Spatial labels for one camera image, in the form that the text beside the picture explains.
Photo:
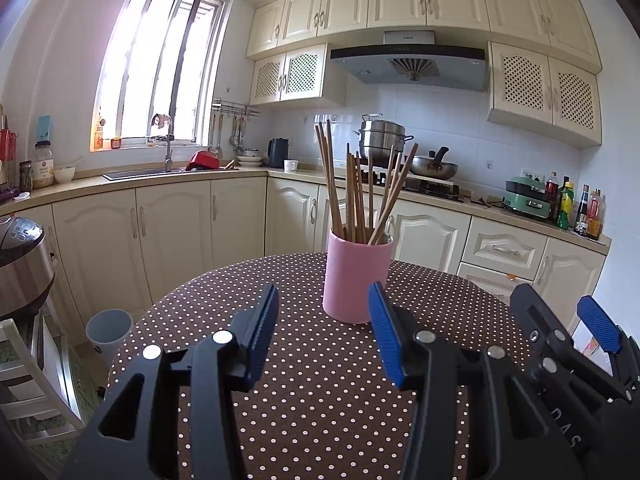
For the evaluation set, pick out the pale blue trash bin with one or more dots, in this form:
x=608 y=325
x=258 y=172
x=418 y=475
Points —
x=107 y=340

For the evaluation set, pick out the black electric kettle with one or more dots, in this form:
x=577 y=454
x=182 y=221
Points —
x=278 y=154

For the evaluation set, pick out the small dark jar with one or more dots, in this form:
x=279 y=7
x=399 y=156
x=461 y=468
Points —
x=25 y=177

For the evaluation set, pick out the large glass jar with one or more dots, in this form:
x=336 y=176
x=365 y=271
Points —
x=43 y=170

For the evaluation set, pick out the small white bowl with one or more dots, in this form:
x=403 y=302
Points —
x=64 y=175

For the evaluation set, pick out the small red object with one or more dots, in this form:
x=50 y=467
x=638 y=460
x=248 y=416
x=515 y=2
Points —
x=116 y=143

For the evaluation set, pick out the teal box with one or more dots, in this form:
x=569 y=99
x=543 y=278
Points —
x=45 y=128

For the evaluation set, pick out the grey range hood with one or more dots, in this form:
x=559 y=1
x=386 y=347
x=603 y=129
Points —
x=370 y=65

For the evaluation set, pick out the black gas stove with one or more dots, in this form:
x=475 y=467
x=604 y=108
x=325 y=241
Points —
x=430 y=187

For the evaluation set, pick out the cream base cabinets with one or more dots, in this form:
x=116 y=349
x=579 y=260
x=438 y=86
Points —
x=170 y=230

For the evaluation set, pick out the kitchen window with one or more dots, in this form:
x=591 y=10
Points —
x=150 y=60

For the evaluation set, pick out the pink cylindrical cup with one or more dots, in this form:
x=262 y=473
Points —
x=355 y=280

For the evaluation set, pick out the dark sauce bottle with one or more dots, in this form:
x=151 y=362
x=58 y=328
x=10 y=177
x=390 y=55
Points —
x=581 y=217

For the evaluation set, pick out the steel kitchen sink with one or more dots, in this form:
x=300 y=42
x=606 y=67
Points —
x=145 y=174

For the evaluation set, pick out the red kitchen container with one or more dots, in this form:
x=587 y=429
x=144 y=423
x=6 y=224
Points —
x=202 y=160

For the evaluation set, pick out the white wooden stool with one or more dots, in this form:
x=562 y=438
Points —
x=20 y=375

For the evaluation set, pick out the red packet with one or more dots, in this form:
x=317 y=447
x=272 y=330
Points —
x=7 y=152

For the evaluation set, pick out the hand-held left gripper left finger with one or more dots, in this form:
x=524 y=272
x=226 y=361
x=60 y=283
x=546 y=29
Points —
x=262 y=330

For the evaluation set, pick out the bunch of wooden chopsticks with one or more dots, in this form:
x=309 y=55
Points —
x=356 y=200

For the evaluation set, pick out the green electric grill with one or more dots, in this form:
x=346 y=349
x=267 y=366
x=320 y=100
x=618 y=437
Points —
x=525 y=195

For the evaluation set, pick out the round polka dot table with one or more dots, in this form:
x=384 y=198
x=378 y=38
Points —
x=300 y=280

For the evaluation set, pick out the cream cabinet drawer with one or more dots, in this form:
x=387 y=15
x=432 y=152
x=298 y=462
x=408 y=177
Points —
x=485 y=285
x=502 y=250

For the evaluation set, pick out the stack of white dishes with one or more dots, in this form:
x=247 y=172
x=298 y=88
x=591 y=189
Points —
x=250 y=160

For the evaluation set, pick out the steel steamer pot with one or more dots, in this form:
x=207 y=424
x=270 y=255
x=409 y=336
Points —
x=382 y=140

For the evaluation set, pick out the hanging metal ladle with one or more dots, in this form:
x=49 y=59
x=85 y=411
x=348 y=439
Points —
x=214 y=135

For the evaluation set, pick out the beige kitchen countertop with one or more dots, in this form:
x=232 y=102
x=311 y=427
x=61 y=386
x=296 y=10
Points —
x=85 y=181

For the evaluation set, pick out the metal sink faucet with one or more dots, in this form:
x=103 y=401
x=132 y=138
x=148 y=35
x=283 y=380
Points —
x=169 y=155

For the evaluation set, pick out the metal wall utensil rack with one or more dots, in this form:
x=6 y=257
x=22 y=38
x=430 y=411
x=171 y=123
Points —
x=237 y=108

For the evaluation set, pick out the white mug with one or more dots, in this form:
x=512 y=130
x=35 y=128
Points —
x=291 y=166

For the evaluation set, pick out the silver rice cooker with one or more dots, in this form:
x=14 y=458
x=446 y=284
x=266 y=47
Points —
x=22 y=270

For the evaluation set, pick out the hanging metal utensils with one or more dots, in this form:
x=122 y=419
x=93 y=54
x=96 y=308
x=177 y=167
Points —
x=237 y=132

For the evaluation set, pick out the dark bottle with red label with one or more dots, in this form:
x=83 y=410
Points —
x=552 y=197

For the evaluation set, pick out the cream lattice wall cabinet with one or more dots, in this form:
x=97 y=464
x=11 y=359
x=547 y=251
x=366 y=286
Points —
x=530 y=85
x=300 y=75

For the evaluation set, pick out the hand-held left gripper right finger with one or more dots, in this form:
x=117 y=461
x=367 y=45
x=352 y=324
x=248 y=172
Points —
x=385 y=330

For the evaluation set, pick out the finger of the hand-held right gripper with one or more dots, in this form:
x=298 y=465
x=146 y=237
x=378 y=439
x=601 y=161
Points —
x=600 y=327
x=530 y=310

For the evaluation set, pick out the red orange sauce bottle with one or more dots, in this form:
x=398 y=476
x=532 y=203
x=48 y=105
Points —
x=594 y=220

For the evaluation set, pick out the cream solid-door wall cabinets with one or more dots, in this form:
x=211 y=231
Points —
x=450 y=0

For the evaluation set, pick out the green and yellow bottle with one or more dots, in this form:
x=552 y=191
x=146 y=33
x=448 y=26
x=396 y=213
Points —
x=565 y=210

